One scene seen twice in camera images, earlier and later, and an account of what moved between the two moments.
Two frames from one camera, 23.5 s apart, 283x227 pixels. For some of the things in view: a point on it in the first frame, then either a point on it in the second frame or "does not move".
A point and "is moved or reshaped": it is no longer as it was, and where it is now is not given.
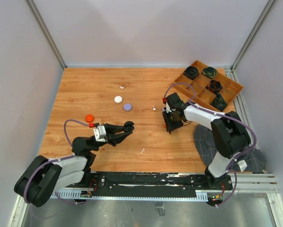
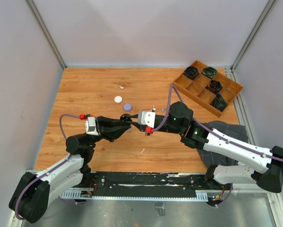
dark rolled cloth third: [214, 86] does not move
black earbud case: [128, 126] is moved or reshaped
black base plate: [149, 184] does not move
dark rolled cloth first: [191, 72] does not move
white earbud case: [118, 99] does not move
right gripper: [169, 125] -> [140, 127]
